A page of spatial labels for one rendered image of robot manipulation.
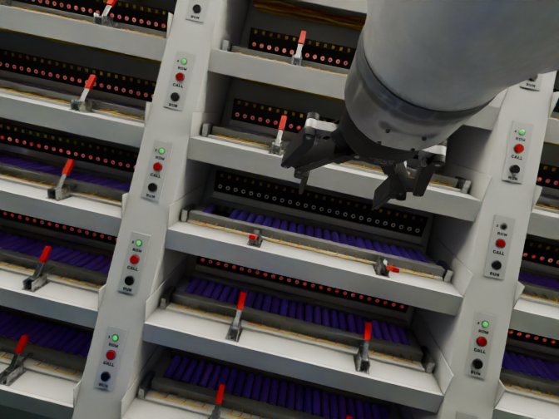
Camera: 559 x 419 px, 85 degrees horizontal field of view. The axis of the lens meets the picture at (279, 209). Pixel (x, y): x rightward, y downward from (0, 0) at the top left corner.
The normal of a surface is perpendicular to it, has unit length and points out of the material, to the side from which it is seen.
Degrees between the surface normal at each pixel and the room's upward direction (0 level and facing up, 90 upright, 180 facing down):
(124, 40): 111
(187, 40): 90
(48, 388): 21
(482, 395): 90
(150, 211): 90
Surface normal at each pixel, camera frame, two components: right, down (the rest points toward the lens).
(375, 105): -0.75, 0.63
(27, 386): 0.20, -0.93
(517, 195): -0.03, -0.05
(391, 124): -0.47, 0.85
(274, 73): -0.11, 0.29
